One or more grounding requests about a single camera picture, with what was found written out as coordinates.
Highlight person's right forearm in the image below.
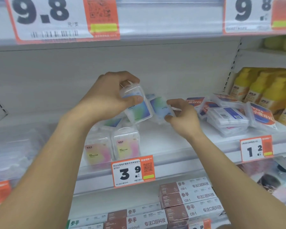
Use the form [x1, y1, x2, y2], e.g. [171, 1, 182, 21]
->
[187, 133, 286, 229]

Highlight teal label small box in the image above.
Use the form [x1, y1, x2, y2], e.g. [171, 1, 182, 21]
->
[149, 96, 176, 125]
[119, 84, 154, 125]

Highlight black bottle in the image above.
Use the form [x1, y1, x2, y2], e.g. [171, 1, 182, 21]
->
[257, 173, 282, 191]

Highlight pile of teal small boxes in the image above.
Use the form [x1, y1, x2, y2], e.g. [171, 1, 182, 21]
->
[99, 93, 158, 133]

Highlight row of yellow green tubs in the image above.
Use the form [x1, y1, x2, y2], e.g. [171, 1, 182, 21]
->
[263, 35, 286, 53]

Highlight orange white price tag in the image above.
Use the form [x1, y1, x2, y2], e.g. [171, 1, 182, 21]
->
[222, 0, 286, 36]
[240, 135, 275, 164]
[4, 0, 121, 45]
[0, 180, 13, 213]
[111, 155, 156, 189]
[188, 219, 212, 229]

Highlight pile of red small boxes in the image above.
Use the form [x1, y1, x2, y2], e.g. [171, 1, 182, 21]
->
[186, 93, 278, 138]

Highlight row of yellow detergent bottles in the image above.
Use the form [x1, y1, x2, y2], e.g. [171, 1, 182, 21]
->
[229, 67, 286, 131]

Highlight person's left hand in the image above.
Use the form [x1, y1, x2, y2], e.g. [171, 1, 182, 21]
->
[66, 71, 144, 128]

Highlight row of small toiletry bottles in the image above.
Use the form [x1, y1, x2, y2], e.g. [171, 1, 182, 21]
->
[271, 183, 286, 204]

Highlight pile of pink small boxes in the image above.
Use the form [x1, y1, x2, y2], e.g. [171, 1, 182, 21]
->
[83, 127, 141, 169]

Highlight stack of maroon toothpaste boxes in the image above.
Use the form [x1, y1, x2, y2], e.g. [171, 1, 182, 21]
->
[104, 177, 226, 229]

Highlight person's right hand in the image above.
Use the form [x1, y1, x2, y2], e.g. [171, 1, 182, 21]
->
[164, 98, 204, 141]

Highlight person's left forearm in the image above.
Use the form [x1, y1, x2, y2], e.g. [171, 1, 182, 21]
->
[0, 114, 94, 229]

